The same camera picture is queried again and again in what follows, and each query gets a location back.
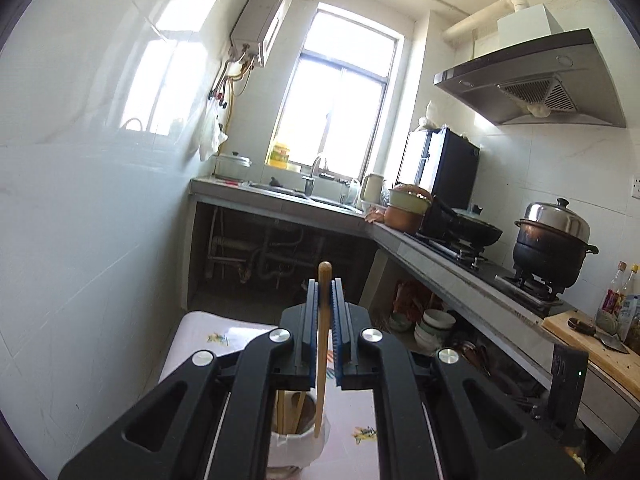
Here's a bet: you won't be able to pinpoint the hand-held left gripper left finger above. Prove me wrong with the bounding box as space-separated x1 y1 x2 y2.
59 280 320 480

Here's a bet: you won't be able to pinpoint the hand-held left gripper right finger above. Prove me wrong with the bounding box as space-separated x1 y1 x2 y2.
332 280 586 480

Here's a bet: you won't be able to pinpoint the wooden chopstick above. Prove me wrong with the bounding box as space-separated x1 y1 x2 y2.
313 261 334 439

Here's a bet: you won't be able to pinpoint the steel utensil holder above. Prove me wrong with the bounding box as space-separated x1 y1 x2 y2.
266 392 332 480

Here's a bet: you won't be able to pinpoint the wooden cutting board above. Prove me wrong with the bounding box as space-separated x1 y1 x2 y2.
541 309 640 397

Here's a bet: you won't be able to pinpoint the kitchen cleaver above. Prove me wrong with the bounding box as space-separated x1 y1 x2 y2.
569 317 629 354

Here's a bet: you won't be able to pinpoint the red plastic bag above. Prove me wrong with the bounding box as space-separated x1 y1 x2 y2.
392 280 442 322

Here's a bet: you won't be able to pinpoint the drain pipes under sink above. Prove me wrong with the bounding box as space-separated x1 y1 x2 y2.
206 209 322 287

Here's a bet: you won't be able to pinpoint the stack of white bowls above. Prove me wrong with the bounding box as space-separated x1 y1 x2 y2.
414 308 457 352

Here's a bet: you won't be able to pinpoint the sauce bottles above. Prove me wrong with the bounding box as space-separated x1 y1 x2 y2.
599 260 640 353

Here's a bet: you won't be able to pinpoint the concrete kitchen counter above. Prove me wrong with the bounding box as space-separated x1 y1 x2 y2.
189 176 640 443

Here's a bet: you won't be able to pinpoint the brown clay pot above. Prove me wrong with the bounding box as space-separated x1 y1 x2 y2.
383 184 434 229

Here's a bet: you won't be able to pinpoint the steel kitchen sink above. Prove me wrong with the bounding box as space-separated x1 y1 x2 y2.
249 181 362 212

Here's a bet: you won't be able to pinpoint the white plastic bag liner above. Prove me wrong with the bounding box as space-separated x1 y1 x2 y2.
269 395 332 470

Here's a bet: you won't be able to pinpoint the gas stove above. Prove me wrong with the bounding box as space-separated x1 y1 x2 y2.
404 231 577 312

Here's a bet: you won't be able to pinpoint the cream electric kettle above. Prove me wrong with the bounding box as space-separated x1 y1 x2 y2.
360 173 386 206

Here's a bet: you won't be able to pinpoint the steel lidded black pot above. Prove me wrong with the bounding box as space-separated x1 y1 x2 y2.
512 198 600 289

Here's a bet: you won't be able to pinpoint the metal sink faucet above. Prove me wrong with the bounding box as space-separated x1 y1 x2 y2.
304 155 327 197

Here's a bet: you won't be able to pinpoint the black wok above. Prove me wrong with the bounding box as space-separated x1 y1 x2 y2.
416 195 504 249

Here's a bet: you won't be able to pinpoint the yellow plastic bottle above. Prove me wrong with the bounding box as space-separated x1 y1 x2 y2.
268 142 292 170

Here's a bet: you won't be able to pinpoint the white pot with lid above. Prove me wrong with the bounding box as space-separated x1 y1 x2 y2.
212 150 253 181

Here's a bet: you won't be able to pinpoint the black cabinet appliance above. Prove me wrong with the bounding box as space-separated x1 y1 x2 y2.
396 127 482 212

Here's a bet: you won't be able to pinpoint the hanging white plastic bag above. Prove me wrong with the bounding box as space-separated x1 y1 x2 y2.
198 109 229 162

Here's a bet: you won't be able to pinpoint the kitchen window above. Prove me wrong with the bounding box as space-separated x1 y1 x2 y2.
269 2 417 182

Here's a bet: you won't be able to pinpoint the steel range hood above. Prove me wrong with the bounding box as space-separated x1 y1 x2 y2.
433 3 627 129

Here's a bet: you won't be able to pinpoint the white gas water heater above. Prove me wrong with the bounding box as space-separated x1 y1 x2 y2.
229 0 302 69

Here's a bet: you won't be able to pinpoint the white vent pipe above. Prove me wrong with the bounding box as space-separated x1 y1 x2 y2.
442 0 531 45

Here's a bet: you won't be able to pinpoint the water heater hoses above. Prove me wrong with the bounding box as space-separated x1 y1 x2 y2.
209 44 257 133

